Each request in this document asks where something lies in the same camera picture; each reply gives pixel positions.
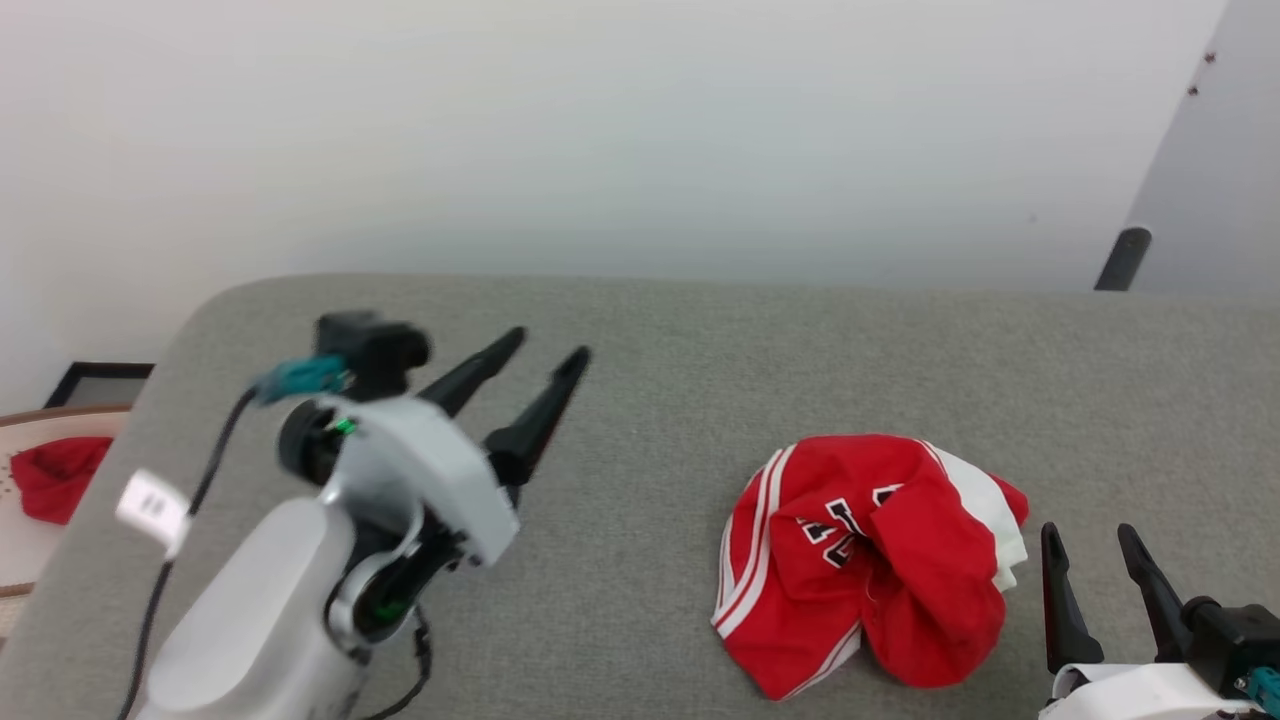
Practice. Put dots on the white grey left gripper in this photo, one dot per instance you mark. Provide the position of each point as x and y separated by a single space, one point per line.
430 470

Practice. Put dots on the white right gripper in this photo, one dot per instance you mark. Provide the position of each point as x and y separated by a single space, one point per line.
1140 695

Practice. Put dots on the red and white basketball jersey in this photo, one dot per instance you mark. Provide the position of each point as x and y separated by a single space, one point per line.
900 590

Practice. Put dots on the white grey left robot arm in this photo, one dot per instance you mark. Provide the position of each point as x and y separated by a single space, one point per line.
250 610

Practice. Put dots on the red cloth in basket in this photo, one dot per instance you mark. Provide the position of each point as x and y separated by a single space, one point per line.
60 478

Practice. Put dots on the white laundry basket brown rim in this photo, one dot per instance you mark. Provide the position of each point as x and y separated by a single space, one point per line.
30 560

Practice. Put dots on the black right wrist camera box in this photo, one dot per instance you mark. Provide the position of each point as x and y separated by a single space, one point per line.
1235 640

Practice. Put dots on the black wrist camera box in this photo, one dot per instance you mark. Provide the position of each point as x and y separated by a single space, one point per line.
1235 640
375 350

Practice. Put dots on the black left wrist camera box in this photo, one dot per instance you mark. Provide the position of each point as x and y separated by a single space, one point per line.
375 350

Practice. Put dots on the black cylindrical post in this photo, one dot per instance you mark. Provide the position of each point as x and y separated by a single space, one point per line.
1124 258

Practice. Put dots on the black picture frame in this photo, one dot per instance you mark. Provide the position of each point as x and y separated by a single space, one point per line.
70 385

